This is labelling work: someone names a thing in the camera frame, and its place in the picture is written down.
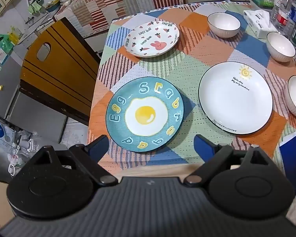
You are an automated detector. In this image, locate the blue printed packet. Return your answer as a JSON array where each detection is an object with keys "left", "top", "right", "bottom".
[{"left": 0, "top": 38, "right": 11, "bottom": 63}]

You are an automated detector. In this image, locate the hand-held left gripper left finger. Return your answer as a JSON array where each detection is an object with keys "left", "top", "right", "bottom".
[{"left": 27, "top": 134, "right": 119, "bottom": 186}]

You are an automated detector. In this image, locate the white bunny carrot plate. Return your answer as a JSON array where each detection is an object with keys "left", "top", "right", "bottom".
[{"left": 124, "top": 21, "right": 180, "bottom": 58}]

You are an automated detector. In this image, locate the white sun print plate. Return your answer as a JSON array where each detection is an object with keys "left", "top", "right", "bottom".
[{"left": 198, "top": 61, "right": 273, "bottom": 135}]

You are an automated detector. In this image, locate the white printed plastic bag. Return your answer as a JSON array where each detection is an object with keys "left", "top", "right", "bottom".
[{"left": 0, "top": 111, "right": 40, "bottom": 176}]

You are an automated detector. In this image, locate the blue fried egg plate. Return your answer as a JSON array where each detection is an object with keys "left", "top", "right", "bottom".
[{"left": 106, "top": 77, "right": 184, "bottom": 153}]

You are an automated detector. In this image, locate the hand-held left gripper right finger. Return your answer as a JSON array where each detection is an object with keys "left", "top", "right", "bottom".
[{"left": 184, "top": 134, "right": 274, "bottom": 187}]

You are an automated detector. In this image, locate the brown wooden chair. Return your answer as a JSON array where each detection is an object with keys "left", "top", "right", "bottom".
[{"left": 20, "top": 17, "right": 101, "bottom": 126}]

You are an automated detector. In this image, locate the white tissue box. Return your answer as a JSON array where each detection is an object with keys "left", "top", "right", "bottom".
[{"left": 244, "top": 9, "right": 278, "bottom": 39}]

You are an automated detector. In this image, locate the red striped patchwork cloth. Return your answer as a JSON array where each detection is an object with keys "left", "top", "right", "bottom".
[{"left": 54, "top": 0, "right": 185, "bottom": 39}]

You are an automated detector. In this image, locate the blue box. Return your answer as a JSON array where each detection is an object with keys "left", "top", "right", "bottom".
[{"left": 279, "top": 126, "right": 296, "bottom": 195}]

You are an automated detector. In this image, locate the blue plastic basin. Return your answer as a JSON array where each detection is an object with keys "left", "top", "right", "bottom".
[{"left": 45, "top": 1, "right": 62, "bottom": 13}]

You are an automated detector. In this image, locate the red label water bottle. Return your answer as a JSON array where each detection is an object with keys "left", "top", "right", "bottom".
[{"left": 277, "top": 0, "right": 294, "bottom": 31}]

